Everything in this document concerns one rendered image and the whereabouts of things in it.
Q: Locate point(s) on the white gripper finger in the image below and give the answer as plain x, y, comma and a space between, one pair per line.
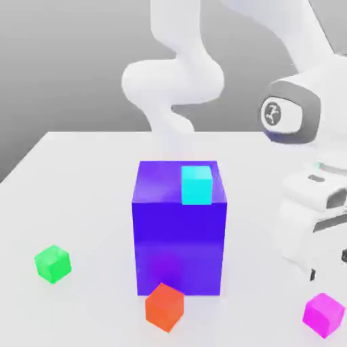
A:
344, 257
312, 275

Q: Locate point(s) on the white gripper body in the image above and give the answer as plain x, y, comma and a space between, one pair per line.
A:
298, 233

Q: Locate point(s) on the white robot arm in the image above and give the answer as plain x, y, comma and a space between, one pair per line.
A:
189, 81

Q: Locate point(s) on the small magenta cube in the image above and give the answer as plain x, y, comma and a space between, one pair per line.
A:
322, 315

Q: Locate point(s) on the small cyan cube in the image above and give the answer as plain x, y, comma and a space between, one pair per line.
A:
196, 187

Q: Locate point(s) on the small orange cube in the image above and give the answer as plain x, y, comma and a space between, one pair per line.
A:
164, 309

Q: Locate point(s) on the small green cube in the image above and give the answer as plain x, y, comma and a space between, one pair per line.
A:
52, 265

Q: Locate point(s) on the large blue box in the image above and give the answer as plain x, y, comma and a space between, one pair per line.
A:
179, 244

